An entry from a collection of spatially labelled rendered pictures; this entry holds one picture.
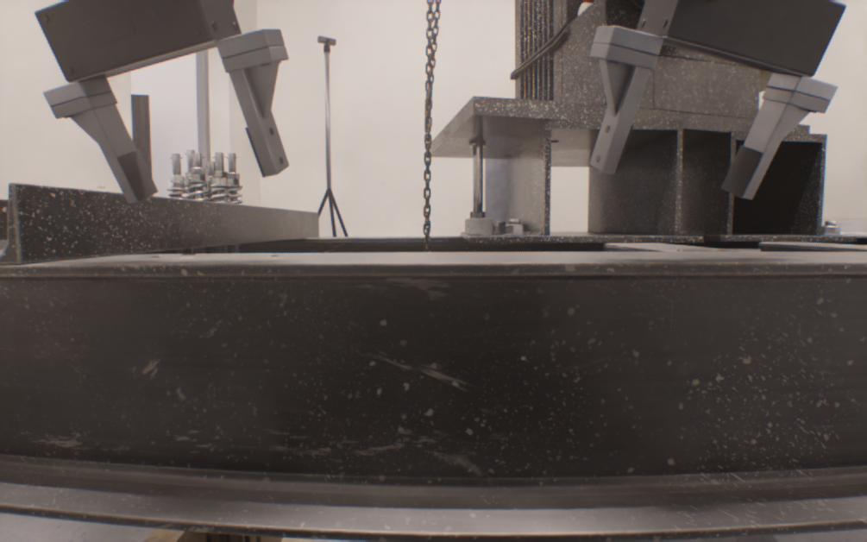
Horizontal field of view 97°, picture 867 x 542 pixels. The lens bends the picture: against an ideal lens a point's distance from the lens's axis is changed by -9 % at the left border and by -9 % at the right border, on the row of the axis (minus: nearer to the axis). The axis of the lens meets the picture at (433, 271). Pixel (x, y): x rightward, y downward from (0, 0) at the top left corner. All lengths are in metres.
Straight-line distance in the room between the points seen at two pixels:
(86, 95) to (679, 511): 0.63
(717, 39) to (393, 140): 2.94
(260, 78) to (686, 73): 0.77
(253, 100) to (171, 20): 0.07
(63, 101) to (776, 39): 0.54
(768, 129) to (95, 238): 0.66
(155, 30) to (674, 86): 0.81
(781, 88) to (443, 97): 2.93
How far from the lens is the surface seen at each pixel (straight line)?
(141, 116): 8.26
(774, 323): 0.52
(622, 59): 0.35
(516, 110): 0.75
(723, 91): 1.00
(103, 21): 0.40
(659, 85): 0.91
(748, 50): 0.39
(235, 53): 0.35
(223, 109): 3.17
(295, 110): 3.44
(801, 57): 0.42
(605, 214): 1.14
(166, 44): 0.37
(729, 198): 0.97
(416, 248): 1.19
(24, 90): 1.97
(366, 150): 3.24
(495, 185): 1.36
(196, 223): 0.72
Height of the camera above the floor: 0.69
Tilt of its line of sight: 6 degrees down
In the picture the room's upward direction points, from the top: straight up
